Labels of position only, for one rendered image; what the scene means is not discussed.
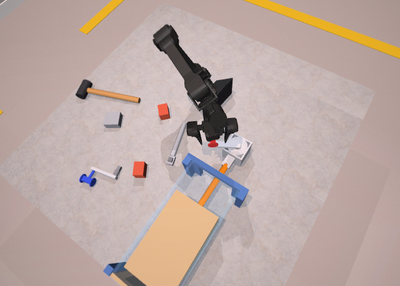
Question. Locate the red-orange cube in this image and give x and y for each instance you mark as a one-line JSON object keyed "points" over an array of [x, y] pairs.
{"points": [[163, 111], [139, 169]]}

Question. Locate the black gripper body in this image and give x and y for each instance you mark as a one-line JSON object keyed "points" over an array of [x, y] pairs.
{"points": [[193, 127]]}

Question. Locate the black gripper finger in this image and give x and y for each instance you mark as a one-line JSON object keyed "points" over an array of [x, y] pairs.
{"points": [[198, 137], [226, 135]]}

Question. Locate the black rubber mallet with wooden handle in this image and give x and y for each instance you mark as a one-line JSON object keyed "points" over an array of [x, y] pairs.
{"points": [[86, 87]]}

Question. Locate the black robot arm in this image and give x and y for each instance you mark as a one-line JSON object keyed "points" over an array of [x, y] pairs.
{"points": [[196, 81]]}

